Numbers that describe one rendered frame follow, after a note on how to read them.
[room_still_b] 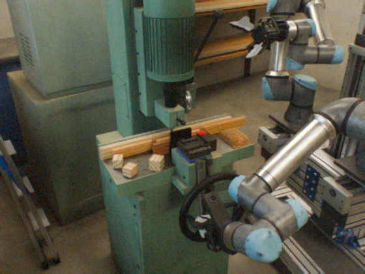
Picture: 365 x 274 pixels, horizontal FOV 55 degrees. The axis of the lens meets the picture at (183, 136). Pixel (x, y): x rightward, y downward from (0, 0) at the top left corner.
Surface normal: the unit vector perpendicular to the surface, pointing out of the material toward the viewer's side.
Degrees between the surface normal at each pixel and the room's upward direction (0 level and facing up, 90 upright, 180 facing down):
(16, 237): 0
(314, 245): 0
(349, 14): 90
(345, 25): 90
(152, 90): 90
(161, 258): 90
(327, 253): 0
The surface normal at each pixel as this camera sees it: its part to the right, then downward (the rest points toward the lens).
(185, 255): 0.47, 0.42
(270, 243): 0.41, -0.07
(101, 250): 0.00, -0.88
